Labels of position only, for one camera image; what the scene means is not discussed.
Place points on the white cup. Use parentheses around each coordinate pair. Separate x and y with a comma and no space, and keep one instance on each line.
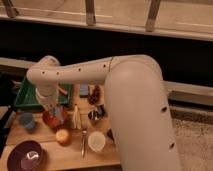
(96,141)

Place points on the red sausage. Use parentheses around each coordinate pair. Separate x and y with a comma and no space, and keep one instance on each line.
(63,91)

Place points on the blue plastic cup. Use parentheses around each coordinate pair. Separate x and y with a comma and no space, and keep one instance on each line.
(26,120)

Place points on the yellow apple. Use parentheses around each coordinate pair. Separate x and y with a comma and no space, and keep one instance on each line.
(62,136)

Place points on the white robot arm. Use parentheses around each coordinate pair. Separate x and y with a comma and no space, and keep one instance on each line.
(135,99)

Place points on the silver fork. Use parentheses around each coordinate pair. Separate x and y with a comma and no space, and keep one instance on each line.
(84,136)

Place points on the yellow white banana toy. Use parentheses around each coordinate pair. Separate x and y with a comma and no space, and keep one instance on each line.
(76,118)

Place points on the black rectangular remote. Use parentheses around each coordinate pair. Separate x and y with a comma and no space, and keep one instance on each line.
(110,135)

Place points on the red bowl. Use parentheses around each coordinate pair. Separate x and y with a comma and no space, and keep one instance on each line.
(54,121)

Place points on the black metal measuring cup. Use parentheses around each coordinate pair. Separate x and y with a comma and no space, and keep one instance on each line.
(96,114)

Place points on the brown pine cone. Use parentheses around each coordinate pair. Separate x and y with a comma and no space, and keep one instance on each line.
(94,97)

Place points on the wooden cutting board table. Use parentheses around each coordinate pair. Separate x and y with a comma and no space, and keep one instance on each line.
(57,157)

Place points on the blue sponge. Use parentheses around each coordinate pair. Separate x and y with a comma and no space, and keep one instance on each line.
(84,91)

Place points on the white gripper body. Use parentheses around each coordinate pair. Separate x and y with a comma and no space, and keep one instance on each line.
(47,101)

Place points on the green plastic tray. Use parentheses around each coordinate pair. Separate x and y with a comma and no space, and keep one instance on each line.
(26,98)

